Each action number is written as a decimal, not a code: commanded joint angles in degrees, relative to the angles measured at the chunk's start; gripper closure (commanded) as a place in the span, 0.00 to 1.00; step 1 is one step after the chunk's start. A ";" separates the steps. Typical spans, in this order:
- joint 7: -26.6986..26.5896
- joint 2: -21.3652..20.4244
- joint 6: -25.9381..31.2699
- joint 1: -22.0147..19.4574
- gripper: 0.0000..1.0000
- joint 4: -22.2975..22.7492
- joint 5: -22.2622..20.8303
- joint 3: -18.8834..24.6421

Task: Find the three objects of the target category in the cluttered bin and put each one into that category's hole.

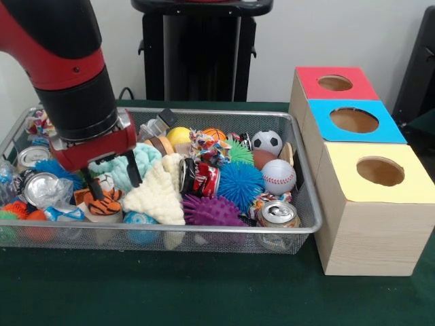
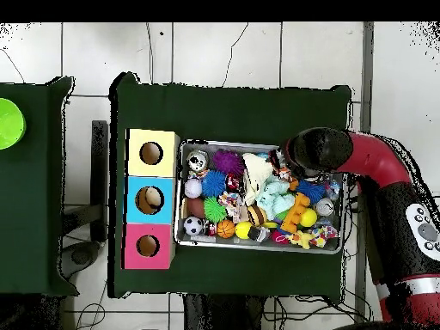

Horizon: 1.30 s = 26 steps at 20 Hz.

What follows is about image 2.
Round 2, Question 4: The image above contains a yellow plush toy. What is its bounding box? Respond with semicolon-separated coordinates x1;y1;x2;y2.
286;229;315;250

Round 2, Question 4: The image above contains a silver mesh bin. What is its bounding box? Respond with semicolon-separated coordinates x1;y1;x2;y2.
173;137;345;255

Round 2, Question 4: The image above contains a wooden box with three holes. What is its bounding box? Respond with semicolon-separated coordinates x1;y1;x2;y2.
121;128;181;271

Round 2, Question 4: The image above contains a cream knit cloth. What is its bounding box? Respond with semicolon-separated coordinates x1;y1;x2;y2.
241;152;275;206

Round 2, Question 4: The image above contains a mint knit cloth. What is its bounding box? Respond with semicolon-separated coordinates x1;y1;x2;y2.
255;178;296;221

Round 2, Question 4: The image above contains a purple spiky ball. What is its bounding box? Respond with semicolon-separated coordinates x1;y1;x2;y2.
211;150;246;176

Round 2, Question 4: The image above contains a yellow ball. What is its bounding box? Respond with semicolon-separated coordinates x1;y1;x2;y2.
299;208;318;228

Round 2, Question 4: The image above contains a large dark green tablecloth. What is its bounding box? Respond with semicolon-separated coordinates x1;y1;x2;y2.
107;70;352;303

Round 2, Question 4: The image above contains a silver drink can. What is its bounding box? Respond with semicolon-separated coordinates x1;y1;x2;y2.
186;150;210;172

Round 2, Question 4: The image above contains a white baseball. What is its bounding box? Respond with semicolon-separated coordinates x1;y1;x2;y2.
184;178;203;199

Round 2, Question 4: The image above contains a small soccer ball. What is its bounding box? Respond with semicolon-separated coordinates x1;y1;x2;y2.
182;216;205;237

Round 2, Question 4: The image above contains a beige brown ball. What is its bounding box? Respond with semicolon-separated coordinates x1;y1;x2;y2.
144;186;162;211

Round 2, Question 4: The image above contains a grey stand base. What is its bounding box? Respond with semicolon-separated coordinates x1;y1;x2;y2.
59;240;102;280

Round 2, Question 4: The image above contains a small dark green tablecloth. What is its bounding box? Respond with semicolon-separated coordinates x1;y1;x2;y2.
0;76;80;297

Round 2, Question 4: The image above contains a lime green bowl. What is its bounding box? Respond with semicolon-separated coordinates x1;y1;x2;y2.
0;97;27;150

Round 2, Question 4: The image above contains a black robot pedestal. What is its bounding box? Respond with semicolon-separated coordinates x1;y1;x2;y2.
183;293;266;330

